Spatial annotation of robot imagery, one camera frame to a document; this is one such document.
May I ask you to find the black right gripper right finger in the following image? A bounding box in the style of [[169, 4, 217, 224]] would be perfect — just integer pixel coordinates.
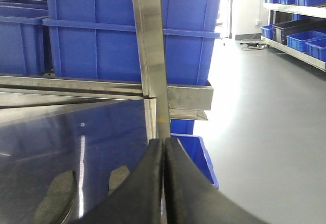
[[164, 137, 264, 223]]

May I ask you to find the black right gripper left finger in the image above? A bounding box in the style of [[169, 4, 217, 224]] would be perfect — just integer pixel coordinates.
[[73, 139, 163, 223]]

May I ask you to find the brake pad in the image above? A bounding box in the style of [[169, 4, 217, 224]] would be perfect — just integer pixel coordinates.
[[108, 165, 130, 194], [32, 171, 76, 223]]

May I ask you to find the blue bin under table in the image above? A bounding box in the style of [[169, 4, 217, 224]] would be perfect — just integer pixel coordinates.
[[171, 119, 219, 189]]

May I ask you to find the large blue crate right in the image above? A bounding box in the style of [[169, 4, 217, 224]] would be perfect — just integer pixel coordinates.
[[43, 0, 220, 86]]

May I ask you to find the black tray on shelf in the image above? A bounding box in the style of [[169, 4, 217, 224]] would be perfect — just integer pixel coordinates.
[[273, 17, 325, 45]]

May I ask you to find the blue shelf bin lower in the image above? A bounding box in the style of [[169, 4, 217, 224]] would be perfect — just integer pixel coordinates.
[[286, 31, 325, 52]]

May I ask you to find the blue crate with red bags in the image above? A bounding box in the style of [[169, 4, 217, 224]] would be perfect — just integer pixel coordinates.
[[1, 0, 52, 75]]

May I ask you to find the metal storage shelf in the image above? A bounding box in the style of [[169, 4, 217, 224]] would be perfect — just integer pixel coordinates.
[[261, 0, 325, 71]]

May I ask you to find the stainless steel rack frame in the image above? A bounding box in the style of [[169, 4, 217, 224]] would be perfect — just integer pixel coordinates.
[[1, 0, 213, 139]]

